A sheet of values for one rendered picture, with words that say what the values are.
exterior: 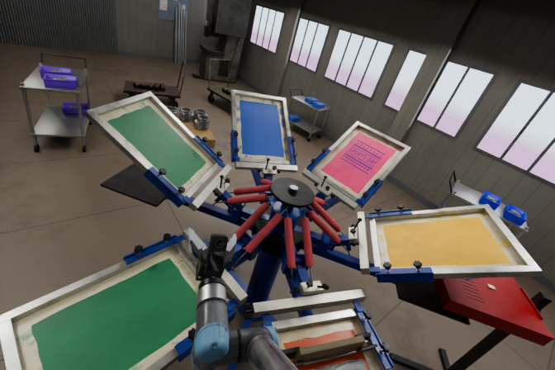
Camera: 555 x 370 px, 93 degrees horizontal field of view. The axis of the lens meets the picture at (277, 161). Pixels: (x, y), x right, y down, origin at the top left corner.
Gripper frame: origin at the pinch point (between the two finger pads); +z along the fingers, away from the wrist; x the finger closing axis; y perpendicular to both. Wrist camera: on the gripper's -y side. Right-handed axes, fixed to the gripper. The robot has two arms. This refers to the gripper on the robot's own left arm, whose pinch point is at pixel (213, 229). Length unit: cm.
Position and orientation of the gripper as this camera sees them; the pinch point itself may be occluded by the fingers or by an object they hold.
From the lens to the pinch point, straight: 91.3
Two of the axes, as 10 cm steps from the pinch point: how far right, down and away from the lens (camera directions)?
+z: -2.1, -5.3, 8.2
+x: 9.1, 2.1, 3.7
